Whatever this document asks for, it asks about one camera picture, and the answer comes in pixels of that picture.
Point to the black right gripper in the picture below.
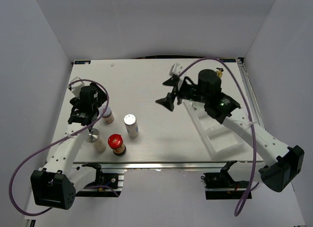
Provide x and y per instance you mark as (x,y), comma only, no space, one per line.
(168,101)

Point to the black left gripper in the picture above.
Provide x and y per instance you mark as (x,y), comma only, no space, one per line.
(101,96)

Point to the silver lid shaker bottle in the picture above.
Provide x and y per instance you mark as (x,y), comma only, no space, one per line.
(130,123)

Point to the square glass bottle gold spout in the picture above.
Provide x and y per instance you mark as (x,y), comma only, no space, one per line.
(219,72)

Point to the clear round glass oil bottle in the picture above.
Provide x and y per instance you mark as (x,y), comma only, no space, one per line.
(197,105)

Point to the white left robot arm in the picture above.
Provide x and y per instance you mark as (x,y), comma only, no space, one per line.
(55,185)

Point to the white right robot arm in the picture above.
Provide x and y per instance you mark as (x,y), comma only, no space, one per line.
(282,162)

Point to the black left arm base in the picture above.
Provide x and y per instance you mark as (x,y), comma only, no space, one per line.
(106,184)

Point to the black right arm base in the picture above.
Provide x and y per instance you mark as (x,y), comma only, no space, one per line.
(220,185)

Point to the small jar with white lid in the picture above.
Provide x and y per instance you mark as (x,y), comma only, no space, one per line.
(107,117)

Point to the silver cone cap grinder bottle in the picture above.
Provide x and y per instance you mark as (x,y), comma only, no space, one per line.
(95,140)

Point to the red cap sauce jar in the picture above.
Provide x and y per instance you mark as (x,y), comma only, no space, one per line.
(116,143)

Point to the blue sticker on left corner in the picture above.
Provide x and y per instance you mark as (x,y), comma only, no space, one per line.
(82,62)

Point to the white plastic organizer tray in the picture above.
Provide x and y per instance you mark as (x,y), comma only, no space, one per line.
(219,141)

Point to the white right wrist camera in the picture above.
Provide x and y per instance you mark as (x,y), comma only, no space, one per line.
(176,70)

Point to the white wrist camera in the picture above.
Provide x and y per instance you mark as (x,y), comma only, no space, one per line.
(76,87)
(176,70)

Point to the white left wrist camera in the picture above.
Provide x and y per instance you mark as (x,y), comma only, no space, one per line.
(76,87)

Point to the aluminium table front rail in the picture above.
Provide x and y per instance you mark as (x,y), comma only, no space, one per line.
(163,165)

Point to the aluminium table rail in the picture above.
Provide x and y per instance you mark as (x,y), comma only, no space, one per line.
(255,109)
(163,165)

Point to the aluminium table right rail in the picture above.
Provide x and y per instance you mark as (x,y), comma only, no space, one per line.
(255,109)

